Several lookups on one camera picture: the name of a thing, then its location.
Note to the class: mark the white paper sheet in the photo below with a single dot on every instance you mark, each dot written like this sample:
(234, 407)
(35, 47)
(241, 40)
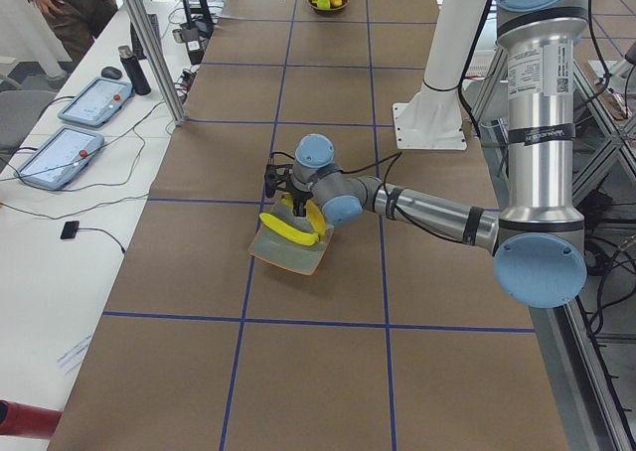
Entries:
(74, 356)

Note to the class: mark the grey square plate orange rim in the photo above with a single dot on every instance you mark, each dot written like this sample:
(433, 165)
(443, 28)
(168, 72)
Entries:
(272, 248)

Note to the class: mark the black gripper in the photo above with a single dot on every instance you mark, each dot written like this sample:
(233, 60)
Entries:
(299, 197)

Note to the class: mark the black water bottle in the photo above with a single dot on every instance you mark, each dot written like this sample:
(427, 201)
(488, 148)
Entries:
(134, 70)

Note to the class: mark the black computer mouse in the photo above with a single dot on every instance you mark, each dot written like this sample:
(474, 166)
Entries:
(111, 73)

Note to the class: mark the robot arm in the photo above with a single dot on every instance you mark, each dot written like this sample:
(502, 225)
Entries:
(537, 239)

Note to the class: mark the person standing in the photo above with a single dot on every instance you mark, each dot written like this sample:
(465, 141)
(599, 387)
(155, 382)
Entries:
(77, 23)

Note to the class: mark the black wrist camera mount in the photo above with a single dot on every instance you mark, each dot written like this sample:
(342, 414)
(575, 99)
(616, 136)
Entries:
(276, 178)

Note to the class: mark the red cylinder object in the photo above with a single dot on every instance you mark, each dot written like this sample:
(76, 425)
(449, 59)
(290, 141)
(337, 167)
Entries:
(28, 421)

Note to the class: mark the small black box on table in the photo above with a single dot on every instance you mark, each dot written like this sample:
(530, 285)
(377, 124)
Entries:
(70, 230)

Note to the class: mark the black stand with label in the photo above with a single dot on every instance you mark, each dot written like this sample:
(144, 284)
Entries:
(196, 31)

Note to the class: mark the near blue teach pendant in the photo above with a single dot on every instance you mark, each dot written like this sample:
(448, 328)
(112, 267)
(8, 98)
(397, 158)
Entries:
(60, 159)

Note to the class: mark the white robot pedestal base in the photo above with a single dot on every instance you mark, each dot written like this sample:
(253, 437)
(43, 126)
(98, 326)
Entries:
(432, 119)

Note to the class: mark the blue teach pendant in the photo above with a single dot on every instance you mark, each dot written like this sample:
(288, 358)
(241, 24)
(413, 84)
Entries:
(60, 159)
(97, 103)

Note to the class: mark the yellow banana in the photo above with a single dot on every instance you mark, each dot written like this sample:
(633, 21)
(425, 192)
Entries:
(288, 231)
(313, 222)

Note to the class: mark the aluminium frame post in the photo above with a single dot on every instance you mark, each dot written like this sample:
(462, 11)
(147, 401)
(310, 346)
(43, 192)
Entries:
(139, 18)

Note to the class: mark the far blue teach pendant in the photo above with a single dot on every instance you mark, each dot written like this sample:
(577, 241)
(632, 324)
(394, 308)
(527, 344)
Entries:
(97, 103)

